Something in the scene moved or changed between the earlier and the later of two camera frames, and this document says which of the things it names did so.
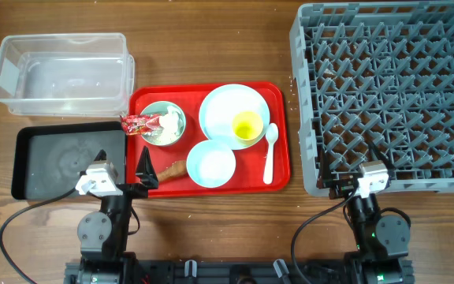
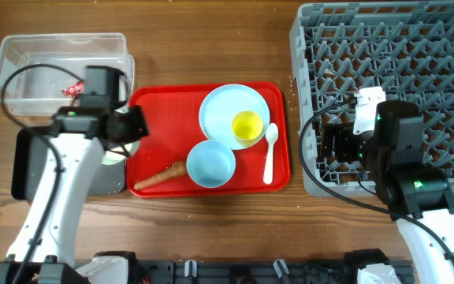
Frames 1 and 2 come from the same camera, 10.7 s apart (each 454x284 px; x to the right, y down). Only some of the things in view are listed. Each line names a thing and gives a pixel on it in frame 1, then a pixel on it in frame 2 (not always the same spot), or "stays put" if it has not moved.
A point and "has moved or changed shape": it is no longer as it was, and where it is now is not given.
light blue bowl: [211, 163] stays put
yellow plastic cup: [247, 127] stays put
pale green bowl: [173, 123] to [111, 158]
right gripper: [340, 186] to [343, 134]
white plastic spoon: [271, 136] stays put
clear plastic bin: [80, 75] stays put
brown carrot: [179, 167] stays put
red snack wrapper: [135, 125] has moved or changed shape
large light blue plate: [219, 108] stays put
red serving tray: [248, 174] stays put
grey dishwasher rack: [403, 76] stays put
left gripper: [146, 176] to [143, 126]
